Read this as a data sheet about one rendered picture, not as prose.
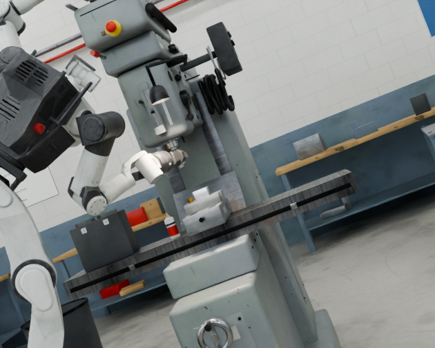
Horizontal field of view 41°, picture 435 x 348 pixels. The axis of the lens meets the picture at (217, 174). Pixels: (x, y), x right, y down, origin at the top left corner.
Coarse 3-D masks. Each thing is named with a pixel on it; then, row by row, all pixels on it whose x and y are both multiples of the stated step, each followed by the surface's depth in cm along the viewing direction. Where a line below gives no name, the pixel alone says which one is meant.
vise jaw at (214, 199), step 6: (204, 198) 229; (210, 198) 229; (216, 198) 229; (186, 204) 232; (192, 204) 230; (198, 204) 230; (204, 204) 229; (210, 204) 229; (186, 210) 230; (192, 210) 230; (198, 210) 230
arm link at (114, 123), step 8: (112, 120) 191; (120, 120) 197; (112, 128) 190; (120, 128) 196; (112, 136) 193; (96, 144) 193; (104, 144) 193; (112, 144) 196; (96, 152) 193; (104, 152) 194
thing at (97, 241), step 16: (80, 224) 240; (96, 224) 237; (112, 224) 237; (128, 224) 246; (80, 240) 238; (96, 240) 238; (112, 240) 237; (128, 240) 237; (80, 256) 238; (96, 256) 238; (112, 256) 237
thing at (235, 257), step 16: (240, 240) 214; (256, 240) 242; (192, 256) 223; (208, 256) 214; (224, 256) 213; (240, 256) 212; (256, 256) 223; (176, 272) 216; (192, 272) 215; (208, 272) 214; (224, 272) 213; (240, 272) 212; (176, 288) 216; (192, 288) 215
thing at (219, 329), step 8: (208, 320) 185; (216, 320) 185; (224, 320) 194; (200, 328) 185; (208, 328) 181; (216, 328) 185; (224, 328) 184; (200, 336) 185; (208, 336) 186; (216, 336) 184; (224, 336) 185; (232, 336) 185; (200, 344) 186; (208, 344) 186; (216, 344) 185; (224, 344) 185
